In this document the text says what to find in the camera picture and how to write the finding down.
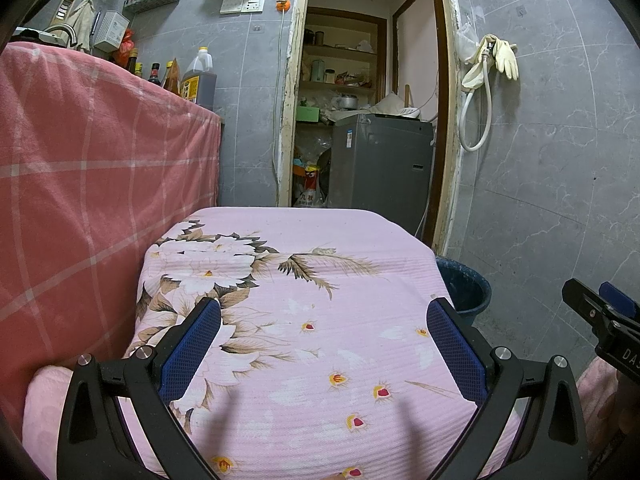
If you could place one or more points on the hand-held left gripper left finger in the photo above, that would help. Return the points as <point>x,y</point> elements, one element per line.
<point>192,350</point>

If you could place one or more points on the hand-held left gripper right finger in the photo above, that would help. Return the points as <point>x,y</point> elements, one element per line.
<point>455,355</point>

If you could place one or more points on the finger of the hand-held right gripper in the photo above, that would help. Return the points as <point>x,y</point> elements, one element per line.
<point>620,300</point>
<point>580,300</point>

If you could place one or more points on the blue bucket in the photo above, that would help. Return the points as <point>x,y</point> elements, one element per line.
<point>465,290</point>

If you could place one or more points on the pink fleece cloth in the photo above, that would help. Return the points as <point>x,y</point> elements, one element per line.
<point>597,400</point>
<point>45,410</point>

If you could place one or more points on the pink floral tablecloth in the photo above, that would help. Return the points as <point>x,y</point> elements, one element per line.
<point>325,285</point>

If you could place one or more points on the pink checked blanket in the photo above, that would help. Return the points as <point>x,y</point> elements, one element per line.
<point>100,185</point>

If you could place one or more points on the white sack red label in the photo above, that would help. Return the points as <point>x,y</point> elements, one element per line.
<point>309,190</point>

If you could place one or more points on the grey washing machine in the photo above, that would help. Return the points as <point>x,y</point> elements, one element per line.
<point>380,170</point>

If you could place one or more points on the cream rubber glove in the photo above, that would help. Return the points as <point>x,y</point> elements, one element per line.
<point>475,72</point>
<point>507,60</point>

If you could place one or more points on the white paper sheet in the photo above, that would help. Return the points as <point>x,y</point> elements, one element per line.
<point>395,107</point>

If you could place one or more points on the large oil bottle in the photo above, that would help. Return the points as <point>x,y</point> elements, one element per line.
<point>200,87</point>

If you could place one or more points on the green box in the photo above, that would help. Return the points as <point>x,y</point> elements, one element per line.
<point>308,114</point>

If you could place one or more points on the wooden stick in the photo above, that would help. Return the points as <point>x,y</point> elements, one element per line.
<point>407,96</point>

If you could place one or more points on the brown yellow sauce bottle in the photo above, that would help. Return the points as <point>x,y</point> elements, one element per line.
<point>171,80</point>

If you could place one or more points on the steel rice cooker pot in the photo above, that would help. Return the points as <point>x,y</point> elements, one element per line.
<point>345,102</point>

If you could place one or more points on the dark sauce bottle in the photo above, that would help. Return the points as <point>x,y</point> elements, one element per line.
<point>154,76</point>
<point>132,62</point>

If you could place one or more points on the clear plastic bag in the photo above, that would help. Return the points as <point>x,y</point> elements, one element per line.
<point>467,42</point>

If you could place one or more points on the pale green cup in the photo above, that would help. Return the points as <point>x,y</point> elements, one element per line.
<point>317,70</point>

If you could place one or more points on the red plastic bag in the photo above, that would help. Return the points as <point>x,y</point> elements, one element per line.
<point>126,45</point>

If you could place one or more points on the white perforated cutlery holder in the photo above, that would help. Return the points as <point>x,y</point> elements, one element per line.
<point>112,30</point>

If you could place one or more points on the dark jar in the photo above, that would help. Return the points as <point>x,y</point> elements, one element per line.
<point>319,39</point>

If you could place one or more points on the steel faucet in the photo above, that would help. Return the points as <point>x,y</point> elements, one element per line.
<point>62,32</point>

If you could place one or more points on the beige towel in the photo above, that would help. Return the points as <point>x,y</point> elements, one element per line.
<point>80,25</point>

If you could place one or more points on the orange plug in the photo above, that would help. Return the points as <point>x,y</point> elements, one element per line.
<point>284,5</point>

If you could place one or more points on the wooden door frame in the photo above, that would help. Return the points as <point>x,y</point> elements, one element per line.
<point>450,160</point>

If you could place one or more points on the wooden wall shelves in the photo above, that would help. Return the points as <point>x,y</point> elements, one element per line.
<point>340,51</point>

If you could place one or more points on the wall switch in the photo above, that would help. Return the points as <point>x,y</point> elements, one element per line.
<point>231,6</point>

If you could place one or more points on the wall socket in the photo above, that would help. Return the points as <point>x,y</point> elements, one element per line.
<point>254,4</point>

